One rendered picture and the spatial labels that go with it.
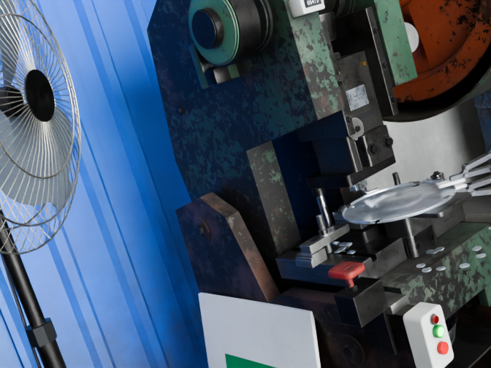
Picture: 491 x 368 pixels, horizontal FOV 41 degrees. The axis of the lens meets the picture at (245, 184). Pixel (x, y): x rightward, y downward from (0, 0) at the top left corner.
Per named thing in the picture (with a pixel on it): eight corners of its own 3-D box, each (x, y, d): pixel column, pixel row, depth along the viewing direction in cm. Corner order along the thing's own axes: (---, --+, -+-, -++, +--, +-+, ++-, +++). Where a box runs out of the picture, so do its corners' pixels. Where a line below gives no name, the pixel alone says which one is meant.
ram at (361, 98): (405, 152, 168) (376, 40, 162) (369, 171, 159) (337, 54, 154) (356, 156, 182) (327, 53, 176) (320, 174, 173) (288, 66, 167)
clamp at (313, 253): (356, 241, 170) (345, 204, 168) (313, 268, 160) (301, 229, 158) (340, 239, 175) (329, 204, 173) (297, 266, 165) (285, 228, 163)
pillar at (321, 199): (335, 227, 177) (321, 179, 174) (329, 231, 175) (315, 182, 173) (329, 227, 178) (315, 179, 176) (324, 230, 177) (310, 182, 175)
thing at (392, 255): (466, 217, 179) (461, 198, 178) (362, 290, 154) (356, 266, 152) (382, 216, 203) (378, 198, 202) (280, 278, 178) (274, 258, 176)
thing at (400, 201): (324, 228, 164) (323, 225, 163) (370, 190, 186) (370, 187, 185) (433, 218, 146) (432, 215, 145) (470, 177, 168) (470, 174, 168)
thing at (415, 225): (484, 241, 158) (472, 189, 156) (452, 265, 150) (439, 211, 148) (403, 236, 178) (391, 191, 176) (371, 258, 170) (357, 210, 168)
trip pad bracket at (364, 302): (402, 353, 145) (381, 273, 141) (375, 375, 139) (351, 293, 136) (382, 348, 150) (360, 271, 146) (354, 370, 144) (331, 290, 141)
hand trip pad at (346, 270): (375, 294, 139) (366, 262, 138) (357, 307, 136) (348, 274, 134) (351, 290, 145) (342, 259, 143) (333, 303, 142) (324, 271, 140)
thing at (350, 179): (400, 169, 174) (395, 150, 173) (352, 196, 163) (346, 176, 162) (356, 172, 187) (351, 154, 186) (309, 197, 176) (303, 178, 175)
